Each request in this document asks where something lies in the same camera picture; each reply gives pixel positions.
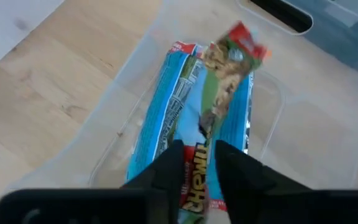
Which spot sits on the blue Chewy granola bar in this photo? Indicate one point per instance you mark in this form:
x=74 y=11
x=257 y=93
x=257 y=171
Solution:
x=160 y=118
x=228 y=77

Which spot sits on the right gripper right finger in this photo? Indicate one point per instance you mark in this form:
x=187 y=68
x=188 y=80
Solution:
x=247 y=186

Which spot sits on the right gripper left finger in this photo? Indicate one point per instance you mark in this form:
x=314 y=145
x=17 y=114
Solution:
x=163 y=180

